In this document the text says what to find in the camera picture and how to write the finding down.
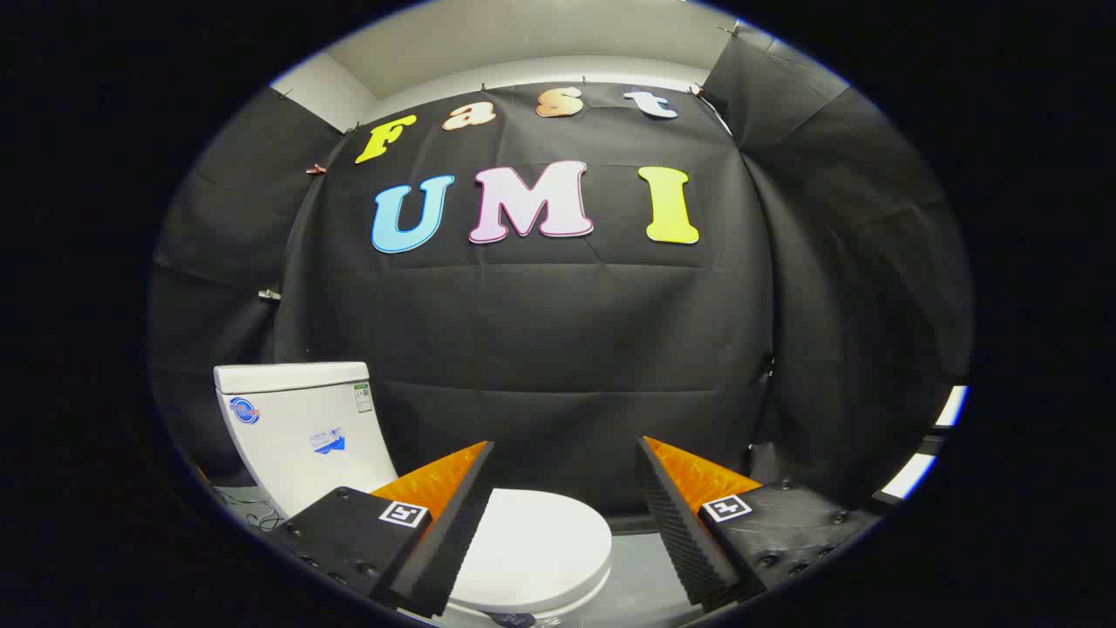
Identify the white striped panel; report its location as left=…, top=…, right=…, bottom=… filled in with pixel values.
left=872, top=384, right=969, bottom=507

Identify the white toilet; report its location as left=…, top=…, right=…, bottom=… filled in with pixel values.
left=214, top=362, right=613, bottom=627

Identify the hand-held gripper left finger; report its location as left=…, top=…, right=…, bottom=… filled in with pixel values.
left=262, top=440, right=496, bottom=620

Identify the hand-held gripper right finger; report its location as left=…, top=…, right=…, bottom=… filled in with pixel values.
left=636, top=436, right=881, bottom=611

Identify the black cable tangle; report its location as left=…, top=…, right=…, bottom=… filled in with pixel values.
left=216, top=487, right=287, bottom=535

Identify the white toilet lid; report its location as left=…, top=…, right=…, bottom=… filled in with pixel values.
left=449, top=488, right=613, bottom=613

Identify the black backdrop cloth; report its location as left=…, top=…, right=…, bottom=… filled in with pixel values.
left=148, top=22, right=973, bottom=515

